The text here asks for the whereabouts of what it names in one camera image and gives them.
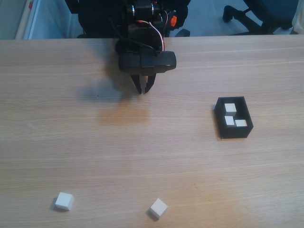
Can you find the black open box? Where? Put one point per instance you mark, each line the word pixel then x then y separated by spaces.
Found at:
pixel 235 133

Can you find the blue office chair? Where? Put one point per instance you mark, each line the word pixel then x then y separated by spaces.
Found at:
pixel 273 12

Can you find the white translucent panel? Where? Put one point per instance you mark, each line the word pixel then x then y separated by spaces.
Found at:
pixel 47 19

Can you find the person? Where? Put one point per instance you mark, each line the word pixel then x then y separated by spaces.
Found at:
pixel 299 21

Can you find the white cube block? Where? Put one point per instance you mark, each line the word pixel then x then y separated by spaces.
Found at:
pixel 230 107
pixel 63 201
pixel 229 120
pixel 158 208
pixel 241 123

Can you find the orange clamp knob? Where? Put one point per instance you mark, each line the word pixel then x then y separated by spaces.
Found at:
pixel 173 21

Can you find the black oval camera box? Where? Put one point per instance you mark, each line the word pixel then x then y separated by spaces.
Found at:
pixel 147 62

